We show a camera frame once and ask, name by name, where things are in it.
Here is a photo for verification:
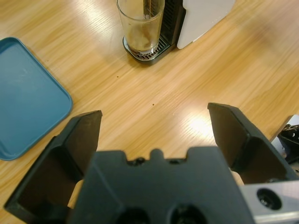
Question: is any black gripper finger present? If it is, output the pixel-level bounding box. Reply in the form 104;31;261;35
4;110;103;222
207;102;299;186

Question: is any clear drinking glass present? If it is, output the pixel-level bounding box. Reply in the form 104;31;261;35
116;0;166;55

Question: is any white capsule coffee machine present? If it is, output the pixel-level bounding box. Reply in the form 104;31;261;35
161;0;237;50

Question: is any teal plastic tray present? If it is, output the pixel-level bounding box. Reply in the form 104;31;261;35
0;37;73;161

